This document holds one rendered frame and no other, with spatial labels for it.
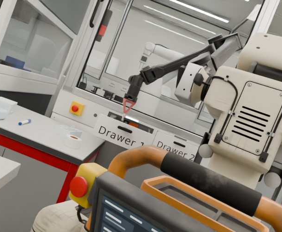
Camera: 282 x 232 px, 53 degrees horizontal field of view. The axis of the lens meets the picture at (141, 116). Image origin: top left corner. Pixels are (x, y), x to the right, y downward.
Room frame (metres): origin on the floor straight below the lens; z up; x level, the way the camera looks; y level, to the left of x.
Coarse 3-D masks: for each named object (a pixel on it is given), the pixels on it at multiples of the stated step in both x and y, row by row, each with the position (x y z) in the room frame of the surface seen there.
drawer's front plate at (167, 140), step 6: (156, 138) 1.68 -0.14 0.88; (162, 138) 1.68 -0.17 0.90; (168, 138) 1.68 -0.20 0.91; (174, 138) 1.68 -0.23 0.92; (156, 144) 1.68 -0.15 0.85; (168, 144) 1.68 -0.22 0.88; (174, 144) 1.68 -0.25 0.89; (186, 144) 1.68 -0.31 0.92; (168, 150) 1.68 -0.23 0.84; (180, 150) 1.68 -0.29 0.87; (186, 150) 1.68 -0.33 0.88; (192, 150) 1.68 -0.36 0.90; (186, 156) 1.68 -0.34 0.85; (192, 156) 1.68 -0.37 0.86
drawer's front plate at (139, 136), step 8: (104, 120) 1.36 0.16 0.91; (112, 120) 1.36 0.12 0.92; (96, 128) 1.36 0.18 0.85; (104, 128) 1.36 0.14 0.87; (112, 128) 1.36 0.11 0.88; (128, 128) 1.36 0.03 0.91; (136, 128) 1.36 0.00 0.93; (104, 136) 1.36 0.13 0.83; (112, 136) 1.36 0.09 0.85; (128, 136) 1.36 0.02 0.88; (136, 136) 1.36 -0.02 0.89; (144, 136) 1.36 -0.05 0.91; (152, 136) 1.36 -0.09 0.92; (120, 144) 1.36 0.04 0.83; (136, 144) 1.36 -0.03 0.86; (144, 144) 1.36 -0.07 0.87
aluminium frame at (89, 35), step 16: (96, 0) 1.70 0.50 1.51; (272, 0) 1.69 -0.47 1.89; (96, 16) 1.70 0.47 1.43; (272, 16) 1.69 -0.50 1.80; (96, 32) 1.71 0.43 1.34; (256, 32) 1.70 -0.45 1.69; (80, 48) 1.70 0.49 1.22; (80, 64) 1.71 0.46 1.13; (64, 80) 1.70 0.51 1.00; (80, 96) 1.70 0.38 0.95; (96, 96) 1.70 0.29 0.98; (128, 112) 1.70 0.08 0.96; (160, 128) 1.70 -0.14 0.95; (176, 128) 1.69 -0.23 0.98
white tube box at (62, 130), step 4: (56, 128) 1.36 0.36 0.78; (60, 128) 1.35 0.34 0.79; (64, 128) 1.35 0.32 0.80; (68, 128) 1.39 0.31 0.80; (56, 132) 1.35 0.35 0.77; (60, 132) 1.35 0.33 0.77; (64, 132) 1.34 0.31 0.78; (68, 132) 1.34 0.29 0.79; (72, 132) 1.36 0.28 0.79; (76, 132) 1.40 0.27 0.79; (80, 132) 1.44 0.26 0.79; (64, 136) 1.34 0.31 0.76; (76, 136) 1.41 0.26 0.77; (80, 136) 1.45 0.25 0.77
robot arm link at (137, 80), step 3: (135, 75) 1.45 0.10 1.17; (138, 75) 1.47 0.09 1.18; (135, 78) 1.44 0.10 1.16; (138, 78) 1.44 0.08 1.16; (141, 78) 1.45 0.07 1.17; (132, 81) 1.45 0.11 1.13; (135, 81) 1.44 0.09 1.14; (138, 81) 1.44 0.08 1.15; (141, 81) 1.45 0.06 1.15; (132, 84) 1.45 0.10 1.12; (135, 84) 1.44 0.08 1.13; (138, 84) 1.44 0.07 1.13; (141, 84) 1.46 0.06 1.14
